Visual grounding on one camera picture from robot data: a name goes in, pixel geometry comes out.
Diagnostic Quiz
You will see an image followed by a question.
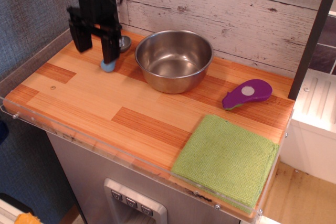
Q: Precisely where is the silver toy fridge cabinet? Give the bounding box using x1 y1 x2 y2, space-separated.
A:
47 133 240 223

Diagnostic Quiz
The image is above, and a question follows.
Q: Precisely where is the white toy sink unit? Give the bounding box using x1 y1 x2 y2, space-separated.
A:
280 11 335 183

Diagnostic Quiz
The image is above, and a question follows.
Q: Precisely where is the blue grey toy scooper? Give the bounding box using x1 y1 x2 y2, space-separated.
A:
100 35 132 72

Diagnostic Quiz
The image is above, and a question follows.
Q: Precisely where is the stainless steel pot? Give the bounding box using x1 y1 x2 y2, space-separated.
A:
135 30 214 94

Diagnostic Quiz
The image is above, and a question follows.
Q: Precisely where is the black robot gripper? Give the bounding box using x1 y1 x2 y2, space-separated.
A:
67 0 122 64

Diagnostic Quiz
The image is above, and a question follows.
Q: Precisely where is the purple toy eggplant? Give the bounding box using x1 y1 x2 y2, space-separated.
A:
222 79 272 110

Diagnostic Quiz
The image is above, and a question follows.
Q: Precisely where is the silver dispenser panel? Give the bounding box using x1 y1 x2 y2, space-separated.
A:
104 178 168 223

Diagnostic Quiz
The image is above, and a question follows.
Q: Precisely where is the dark right post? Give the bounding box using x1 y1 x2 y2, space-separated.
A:
288 0 333 100

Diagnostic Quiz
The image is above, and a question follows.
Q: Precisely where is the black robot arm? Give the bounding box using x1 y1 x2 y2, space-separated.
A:
67 0 122 72

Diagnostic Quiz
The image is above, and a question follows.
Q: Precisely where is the orange black object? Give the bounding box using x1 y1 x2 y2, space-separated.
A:
14 212 41 224

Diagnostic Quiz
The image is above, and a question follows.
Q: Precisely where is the clear acrylic guard rail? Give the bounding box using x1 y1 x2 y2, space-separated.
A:
0 95 294 216

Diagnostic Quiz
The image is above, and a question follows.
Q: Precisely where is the green cloth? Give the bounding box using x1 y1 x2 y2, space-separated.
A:
171 115 279 212

